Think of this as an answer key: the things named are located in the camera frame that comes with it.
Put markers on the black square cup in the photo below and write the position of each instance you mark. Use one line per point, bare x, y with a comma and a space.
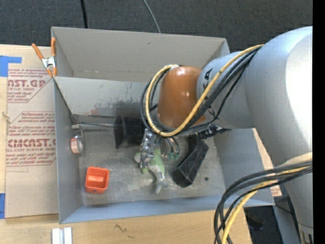
129, 132
191, 163

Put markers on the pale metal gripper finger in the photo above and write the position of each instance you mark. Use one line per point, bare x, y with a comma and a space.
150, 153
142, 159

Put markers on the brown cardboard board red print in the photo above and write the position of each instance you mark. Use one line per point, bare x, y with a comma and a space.
30, 136

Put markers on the clear tape roll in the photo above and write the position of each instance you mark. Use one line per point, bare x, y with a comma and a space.
76, 145

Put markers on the grey metal bin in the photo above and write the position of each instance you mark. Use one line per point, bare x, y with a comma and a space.
122, 60

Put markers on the black cylinder on white bracket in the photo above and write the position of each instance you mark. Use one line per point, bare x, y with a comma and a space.
212, 131

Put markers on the orange square plastic cup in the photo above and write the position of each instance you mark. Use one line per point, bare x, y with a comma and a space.
97, 180

